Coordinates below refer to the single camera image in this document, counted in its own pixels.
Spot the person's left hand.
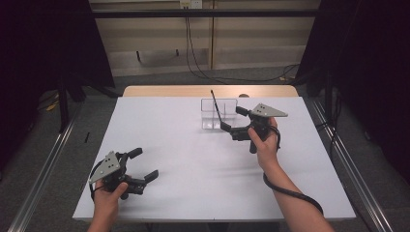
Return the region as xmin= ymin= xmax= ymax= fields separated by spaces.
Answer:
xmin=92 ymin=175 xmax=130 ymax=214

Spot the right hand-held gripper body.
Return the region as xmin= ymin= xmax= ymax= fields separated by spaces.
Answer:
xmin=229 ymin=102 xmax=289 ymax=155

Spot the black horizontal metal bar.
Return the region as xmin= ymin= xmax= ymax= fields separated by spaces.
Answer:
xmin=91 ymin=9 xmax=319 ymax=19

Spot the white wall socket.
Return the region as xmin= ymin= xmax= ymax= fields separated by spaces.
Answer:
xmin=179 ymin=0 xmax=204 ymax=10

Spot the clear plastic organizer box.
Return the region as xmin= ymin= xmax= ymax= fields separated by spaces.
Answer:
xmin=200 ymin=98 xmax=240 ymax=131

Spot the white table cover sheet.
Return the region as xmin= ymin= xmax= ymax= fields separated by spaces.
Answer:
xmin=72 ymin=96 xmax=357 ymax=224

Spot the wooden table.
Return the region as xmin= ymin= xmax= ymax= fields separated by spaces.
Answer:
xmin=122 ymin=84 xmax=300 ymax=99

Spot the black pen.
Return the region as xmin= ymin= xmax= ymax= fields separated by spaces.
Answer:
xmin=210 ymin=89 xmax=224 ymax=126

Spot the black metal stand post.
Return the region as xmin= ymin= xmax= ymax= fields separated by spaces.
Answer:
xmin=323 ymin=69 xmax=335 ymax=124
xmin=57 ymin=75 xmax=71 ymax=133

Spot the aluminium floor rail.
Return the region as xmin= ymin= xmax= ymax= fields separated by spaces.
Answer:
xmin=7 ymin=101 xmax=84 ymax=232
xmin=308 ymin=98 xmax=395 ymax=232

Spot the black curtain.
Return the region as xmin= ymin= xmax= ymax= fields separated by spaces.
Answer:
xmin=0 ymin=0 xmax=116 ymax=172
xmin=293 ymin=0 xmax=410 ymax=186

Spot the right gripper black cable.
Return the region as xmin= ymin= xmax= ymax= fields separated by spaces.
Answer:
xmin=262 ymin=125 xmax=325 ymax=217

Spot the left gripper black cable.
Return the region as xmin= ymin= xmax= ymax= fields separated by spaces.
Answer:
xmin=88 ymin=159 xmax=109 ymax=204

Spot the person's right hand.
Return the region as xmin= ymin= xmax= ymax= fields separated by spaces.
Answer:
xmin=247 ymin=116 xmax=282 ymax=172

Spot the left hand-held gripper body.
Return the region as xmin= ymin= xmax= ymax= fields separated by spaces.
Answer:
xmin=88 ymin=150 xmax=147 ymax=201

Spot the black wall cable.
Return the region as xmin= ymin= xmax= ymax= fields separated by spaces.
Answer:
xmin=184 ymin=16 xmax=302 ymax=83

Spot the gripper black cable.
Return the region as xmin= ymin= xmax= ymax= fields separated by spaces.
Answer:
xmin=88 ymin=159 xmax=109 ymax=204
xmin=262 ymin=125 xmax=325 ymax=217

